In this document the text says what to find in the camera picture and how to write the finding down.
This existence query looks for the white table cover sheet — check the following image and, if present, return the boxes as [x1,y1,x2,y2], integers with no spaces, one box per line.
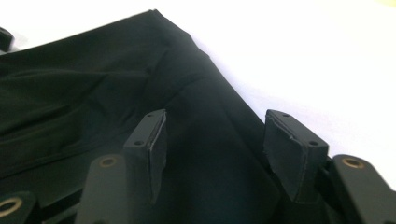
[0,0,396,190]

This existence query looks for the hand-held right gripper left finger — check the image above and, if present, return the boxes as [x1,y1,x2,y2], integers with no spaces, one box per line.
[122,108,168,204]

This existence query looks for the black shorts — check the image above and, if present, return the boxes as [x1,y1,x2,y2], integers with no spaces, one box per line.
[0,8,281,224]

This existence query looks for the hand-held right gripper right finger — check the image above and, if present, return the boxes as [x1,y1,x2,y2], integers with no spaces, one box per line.
[262,109,330,203]

